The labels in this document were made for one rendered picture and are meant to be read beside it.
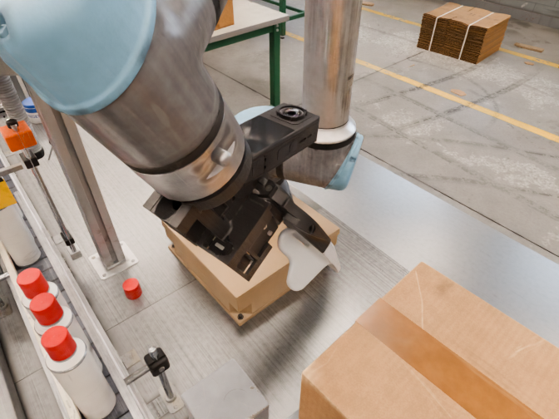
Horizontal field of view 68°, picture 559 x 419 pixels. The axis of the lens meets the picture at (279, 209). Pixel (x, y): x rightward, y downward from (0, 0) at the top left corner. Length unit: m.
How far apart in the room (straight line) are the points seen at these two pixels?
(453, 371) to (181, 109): 0.41
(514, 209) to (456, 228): 1.57
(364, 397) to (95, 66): 0.40
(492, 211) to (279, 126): 2.31
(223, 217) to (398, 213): 0.83
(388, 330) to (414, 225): 0.60
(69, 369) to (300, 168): 0.49
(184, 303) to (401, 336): 0.52
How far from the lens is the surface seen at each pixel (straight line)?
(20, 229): 0.98
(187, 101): 0.23
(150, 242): 1.05
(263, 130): 0.35
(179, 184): 0.26
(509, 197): 2.77
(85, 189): 0.89
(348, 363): 0.50
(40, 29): 0.19
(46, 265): 1.02
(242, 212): 0.34
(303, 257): 0.40
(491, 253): 1.10
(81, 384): 0.68
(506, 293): 1.03
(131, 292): 0.93
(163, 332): 0.89
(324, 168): 0.77
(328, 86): 0.70
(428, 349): 0.53
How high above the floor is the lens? 1.56
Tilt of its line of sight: 42 degrees down
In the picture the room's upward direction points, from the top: straight up
